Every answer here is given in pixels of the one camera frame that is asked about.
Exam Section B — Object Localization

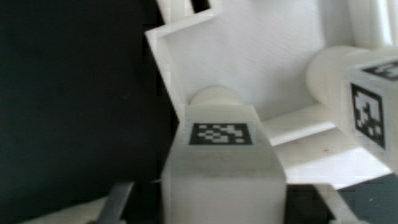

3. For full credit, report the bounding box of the white chair leg with tag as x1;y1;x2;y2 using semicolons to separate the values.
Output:
306;46;398;174

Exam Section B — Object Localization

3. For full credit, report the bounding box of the white chair seat block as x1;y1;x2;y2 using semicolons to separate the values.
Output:
147;0;397;188

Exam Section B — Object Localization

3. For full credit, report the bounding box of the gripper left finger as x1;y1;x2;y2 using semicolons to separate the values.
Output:
20;182;134;224

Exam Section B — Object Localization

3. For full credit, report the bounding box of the white chair leg front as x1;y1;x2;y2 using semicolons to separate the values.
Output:
163;86;287;224

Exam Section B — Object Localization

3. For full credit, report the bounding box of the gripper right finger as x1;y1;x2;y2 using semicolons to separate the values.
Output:
285;184;363;224

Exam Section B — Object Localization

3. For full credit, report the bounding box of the white U-shaped fence frame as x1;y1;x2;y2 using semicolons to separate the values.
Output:
349;0;398;49

